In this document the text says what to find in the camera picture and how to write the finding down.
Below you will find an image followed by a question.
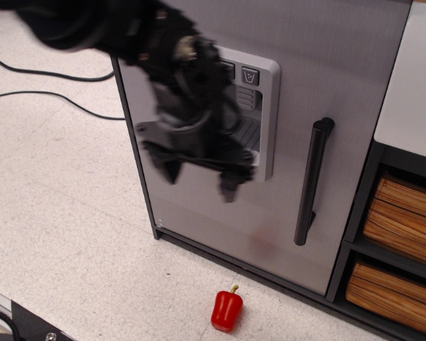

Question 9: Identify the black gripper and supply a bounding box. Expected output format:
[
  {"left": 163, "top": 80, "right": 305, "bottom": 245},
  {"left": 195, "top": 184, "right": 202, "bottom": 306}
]
[{"left": 136, "top": 106, "right": 256, "bottom": 204}]

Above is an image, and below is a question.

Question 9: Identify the black fridge door handle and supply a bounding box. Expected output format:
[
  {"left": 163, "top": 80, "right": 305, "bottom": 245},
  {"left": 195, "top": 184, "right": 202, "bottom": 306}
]
[{"left": 294, "top": 117, "right": 335, "bottom": 246}]

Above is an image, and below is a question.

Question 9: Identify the grey toy fridge door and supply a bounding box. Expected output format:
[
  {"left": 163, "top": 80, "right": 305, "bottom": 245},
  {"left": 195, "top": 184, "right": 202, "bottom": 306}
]
[{"left": 130, "top": 1, "right": 411, "bottom": 296}]

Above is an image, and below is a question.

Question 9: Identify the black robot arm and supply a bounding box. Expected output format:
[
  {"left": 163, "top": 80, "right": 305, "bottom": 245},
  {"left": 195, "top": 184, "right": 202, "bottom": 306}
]
[{"left": 0, "top": 1, "right": 254, "bottom": 202}]

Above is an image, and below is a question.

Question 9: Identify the dark grey fridge cabinet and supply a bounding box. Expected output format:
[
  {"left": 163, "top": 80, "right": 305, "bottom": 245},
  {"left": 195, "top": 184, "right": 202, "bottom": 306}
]
[{"left": 113, "top": 60, "right": 426, "bottom": 340}]

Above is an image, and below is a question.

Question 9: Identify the grey ice dispenser panel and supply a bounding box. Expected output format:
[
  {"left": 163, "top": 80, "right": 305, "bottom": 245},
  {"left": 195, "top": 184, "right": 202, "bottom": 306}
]
[{"left": 218, "top": 47, "right": 281, "bottom": 182}]

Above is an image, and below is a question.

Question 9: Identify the red bell pepper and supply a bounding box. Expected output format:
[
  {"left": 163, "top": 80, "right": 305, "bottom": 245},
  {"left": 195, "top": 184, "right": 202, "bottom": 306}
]
[{"left": 211, "top": 285, "right": 244, "bottom": 332}]

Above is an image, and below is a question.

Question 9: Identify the upper wooden drawer front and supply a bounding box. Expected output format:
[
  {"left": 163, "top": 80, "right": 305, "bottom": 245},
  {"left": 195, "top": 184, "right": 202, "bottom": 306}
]
[{"left": 364, "top": 173, "right": 426, "bottom": 265}]

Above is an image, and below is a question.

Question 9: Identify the wooden drawer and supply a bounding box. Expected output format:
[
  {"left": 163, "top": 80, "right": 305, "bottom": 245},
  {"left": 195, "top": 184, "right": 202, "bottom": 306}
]
[
  {"left": 346, "top": 261, "right": 426, "bottom": 334},
  {"left": 364, "top": 173, "right": 426, "bottom": 265}
]

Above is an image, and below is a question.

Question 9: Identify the white counter block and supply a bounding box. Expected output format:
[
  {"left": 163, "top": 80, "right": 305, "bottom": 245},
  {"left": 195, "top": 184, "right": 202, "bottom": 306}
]
[{"left": 374, "top": 1, "right": 426, "bottom": 157}]

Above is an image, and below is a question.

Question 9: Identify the lower wooden drawer front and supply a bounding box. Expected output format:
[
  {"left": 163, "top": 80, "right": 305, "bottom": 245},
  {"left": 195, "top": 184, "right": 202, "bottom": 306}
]
[{"left": 346, "top": 261, "right": 426, "bottom": 334}]

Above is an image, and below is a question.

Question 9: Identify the lower black floor cable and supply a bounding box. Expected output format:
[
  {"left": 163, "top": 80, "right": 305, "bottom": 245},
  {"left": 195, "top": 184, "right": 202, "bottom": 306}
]
[{"left": 0, "top": 90, "right": 126, "bottom": 121}]

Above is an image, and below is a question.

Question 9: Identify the black floor cable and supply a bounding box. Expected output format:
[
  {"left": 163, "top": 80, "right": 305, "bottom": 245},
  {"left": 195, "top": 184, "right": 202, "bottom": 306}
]
[
  {"left": 0, "top": 90, "right": 126, "bottom": 121},
  {"left": 0, "top": 53, "right": 115, "bottom": 82}
]

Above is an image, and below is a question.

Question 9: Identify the upper black floor cable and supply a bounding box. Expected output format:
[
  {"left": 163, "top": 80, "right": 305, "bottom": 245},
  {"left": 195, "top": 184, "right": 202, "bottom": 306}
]
[{"left": 0, "top": 53, "right": 115, "bottom": 82}]

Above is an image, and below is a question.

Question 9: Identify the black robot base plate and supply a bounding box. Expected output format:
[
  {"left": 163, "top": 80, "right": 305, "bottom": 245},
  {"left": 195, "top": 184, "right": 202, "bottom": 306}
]
[{"left": 11, "top": 301, "right": 73, "bottom": 341}]

